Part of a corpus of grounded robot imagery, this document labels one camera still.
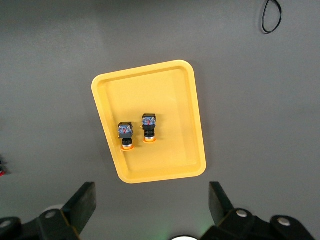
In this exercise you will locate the yellow plastic tray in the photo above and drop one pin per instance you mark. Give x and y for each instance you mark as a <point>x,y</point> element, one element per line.
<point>155,95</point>

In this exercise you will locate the red-capped push button switch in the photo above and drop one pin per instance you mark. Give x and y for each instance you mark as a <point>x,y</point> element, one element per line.
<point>1,165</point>

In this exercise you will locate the dark grey table mat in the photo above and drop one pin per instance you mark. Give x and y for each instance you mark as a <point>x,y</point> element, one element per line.
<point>50,75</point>

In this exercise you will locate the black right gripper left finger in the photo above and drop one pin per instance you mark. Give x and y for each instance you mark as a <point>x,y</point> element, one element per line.
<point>62,220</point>

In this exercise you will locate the yellow-capped push button switch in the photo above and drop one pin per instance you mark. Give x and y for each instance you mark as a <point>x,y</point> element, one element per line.
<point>149,122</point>
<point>125,131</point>

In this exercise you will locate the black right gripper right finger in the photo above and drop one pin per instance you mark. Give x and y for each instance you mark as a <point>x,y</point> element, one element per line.
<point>232,225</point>

